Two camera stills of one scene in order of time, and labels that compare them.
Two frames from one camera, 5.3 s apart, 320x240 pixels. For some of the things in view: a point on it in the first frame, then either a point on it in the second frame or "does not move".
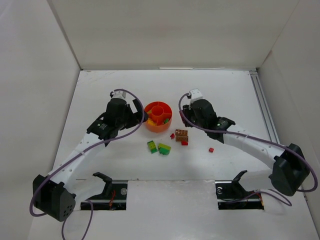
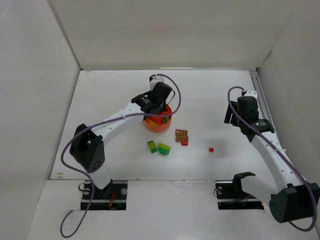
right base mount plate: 231,190 does not move
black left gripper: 136,110 to 155,108
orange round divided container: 160,115 does not move
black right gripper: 186,115 to 231,116
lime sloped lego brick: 163,146 does not move
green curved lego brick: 164,151 does not move
